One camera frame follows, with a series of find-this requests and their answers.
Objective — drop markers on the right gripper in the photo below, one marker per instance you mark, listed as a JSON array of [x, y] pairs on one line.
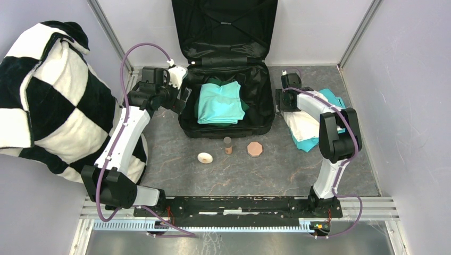
[[280, 105]]

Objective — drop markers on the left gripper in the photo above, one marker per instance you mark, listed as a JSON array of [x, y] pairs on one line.
[[176, 104]]

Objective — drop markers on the white shirt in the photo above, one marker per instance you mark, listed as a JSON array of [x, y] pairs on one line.
[[302, 125]]

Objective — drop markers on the light aqua shirt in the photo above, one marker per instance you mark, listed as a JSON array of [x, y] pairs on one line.
[[220, 104]]

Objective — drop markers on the teal shorts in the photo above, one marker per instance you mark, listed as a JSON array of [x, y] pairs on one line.
[[309, 144]]

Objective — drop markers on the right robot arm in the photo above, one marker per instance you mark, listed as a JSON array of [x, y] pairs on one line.
[[338, 134]]

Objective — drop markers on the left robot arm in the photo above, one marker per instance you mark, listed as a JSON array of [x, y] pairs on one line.
[[106, 181]]

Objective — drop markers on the pink octagonal compact box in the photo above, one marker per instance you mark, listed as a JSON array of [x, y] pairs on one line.
[[254, 149]]

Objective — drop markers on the brown grey cylindrical bottle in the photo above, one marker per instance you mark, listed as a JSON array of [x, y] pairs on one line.
[[228, 145]]

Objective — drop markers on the small white round jar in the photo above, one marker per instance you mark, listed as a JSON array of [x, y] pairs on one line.
[[205, 158]]

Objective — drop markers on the black open suitcase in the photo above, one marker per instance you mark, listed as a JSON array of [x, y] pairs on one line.
[[228, 41]]

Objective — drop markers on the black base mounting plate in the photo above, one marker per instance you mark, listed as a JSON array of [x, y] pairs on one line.
[[246, 211]]

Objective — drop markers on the black white checkered blanket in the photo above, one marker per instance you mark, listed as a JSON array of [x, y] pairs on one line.
[[55, 109]]

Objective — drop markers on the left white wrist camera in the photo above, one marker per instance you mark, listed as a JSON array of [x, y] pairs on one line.
[[177, 74]]

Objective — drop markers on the aluminium frame rail base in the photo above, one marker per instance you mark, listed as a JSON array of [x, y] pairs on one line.
[[370, 225]]

